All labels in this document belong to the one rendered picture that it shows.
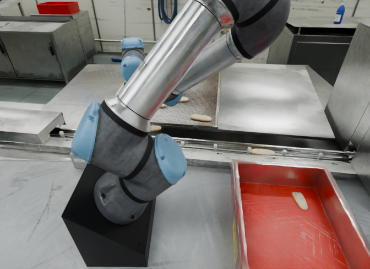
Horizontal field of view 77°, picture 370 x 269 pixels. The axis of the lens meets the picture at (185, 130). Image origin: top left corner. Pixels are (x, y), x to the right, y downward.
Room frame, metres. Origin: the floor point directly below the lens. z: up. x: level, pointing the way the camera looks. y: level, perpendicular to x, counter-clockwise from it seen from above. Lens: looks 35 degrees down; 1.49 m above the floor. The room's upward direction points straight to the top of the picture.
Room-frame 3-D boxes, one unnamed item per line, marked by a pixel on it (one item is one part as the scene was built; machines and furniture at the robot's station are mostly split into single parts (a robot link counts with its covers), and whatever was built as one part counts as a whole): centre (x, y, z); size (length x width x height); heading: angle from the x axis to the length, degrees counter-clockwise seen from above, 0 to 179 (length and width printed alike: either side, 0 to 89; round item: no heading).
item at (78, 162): (0.72, 0.41, 0.84); 0.08 x 0.08 x 0.11; 82
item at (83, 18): (4.16, 1.99, 0.44); 0.70 x 0.55 x 0.87; 82
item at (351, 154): (0.69, -0.64, 0.89); 0.06 x 0.01 x 0.06; 172
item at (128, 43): (0.81, 0.17, 1.23); 0.09 x 0.08 x 0.11; 9
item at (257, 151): (0.74, -0.32, 0.86); 0.10 x 0.04 x 0.01; 82
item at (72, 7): (4.16, 1.99, 0.93); 0.51 x 0.36 x 0.13; 86
